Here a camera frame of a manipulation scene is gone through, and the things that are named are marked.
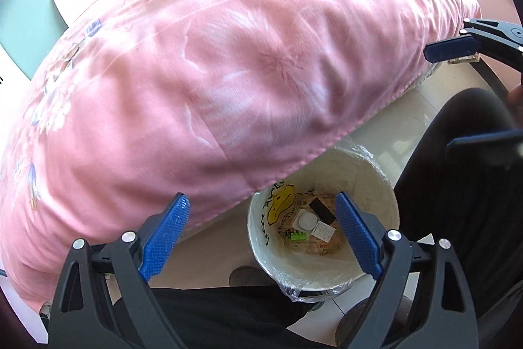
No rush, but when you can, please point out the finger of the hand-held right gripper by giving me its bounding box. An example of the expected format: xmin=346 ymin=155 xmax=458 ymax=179
xmin=445 ymin=131 xmax=523 ymax=167
xmin=424 ymin=18 xmax=523 ymax=72

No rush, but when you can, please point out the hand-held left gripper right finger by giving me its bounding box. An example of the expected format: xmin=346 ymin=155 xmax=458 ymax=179
xmin=334 ymin=191 xmax=481 ymax=349

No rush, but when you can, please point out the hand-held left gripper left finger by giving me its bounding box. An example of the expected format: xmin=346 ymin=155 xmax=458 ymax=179
xmin=47 ymin=192 xmax=193 ymax=349

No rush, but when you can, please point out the small white box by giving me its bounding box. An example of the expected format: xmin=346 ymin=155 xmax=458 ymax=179
xmin=312 ymin=221 xmax=336 ymax=242

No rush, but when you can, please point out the white trash bin with liner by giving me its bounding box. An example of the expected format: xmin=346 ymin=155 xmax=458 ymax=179
xmin=247 ymin=142 xmax=400 ymax=303

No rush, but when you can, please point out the grey shoe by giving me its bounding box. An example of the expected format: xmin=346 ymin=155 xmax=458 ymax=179
xmin=229 ymin=266 xmax=273 ymax=288

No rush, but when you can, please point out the cream wardrobe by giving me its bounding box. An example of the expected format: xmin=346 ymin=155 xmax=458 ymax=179
xmin=0 ymin=46 xmax=31 ymax=88

